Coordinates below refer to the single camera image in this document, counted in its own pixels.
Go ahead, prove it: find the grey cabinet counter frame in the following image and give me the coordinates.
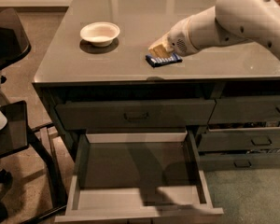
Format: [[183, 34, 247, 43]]
[[34, 0, 280, 152]]

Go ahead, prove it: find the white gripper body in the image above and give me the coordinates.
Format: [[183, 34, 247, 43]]
[[168, 18, 199, 57]]

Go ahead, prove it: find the blue rxbar blueberry wrapper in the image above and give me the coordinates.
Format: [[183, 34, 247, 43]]
[[146, 53, 183, 68]]

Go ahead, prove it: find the black office chair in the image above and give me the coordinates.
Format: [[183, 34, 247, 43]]
[[0, 8, 67, 224]]

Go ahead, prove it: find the closed grey top drawer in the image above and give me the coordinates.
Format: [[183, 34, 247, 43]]
[[55, 99, 215, 130]]

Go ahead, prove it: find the open grey middle drawer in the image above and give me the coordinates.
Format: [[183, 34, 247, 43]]
[[55, 130, 223, 224]]

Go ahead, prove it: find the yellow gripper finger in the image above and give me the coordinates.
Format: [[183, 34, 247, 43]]
[[148, 35, 174, 58]]

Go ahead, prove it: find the grey top right drawer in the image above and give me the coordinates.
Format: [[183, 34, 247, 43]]
[[209, 96, 280, 124]]

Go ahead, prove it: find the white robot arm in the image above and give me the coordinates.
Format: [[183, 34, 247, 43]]
[[149, 0, 280, 61]]

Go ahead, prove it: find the grey bottom right drawer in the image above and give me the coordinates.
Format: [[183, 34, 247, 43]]
[[197, 153, 280, 171]]

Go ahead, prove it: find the white paper bowl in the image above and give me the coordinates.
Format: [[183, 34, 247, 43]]
[[80, 22, 120, 47]]

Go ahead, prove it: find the grey middle right drawer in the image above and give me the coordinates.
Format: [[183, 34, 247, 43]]
[[198, 127, 280, 152]]

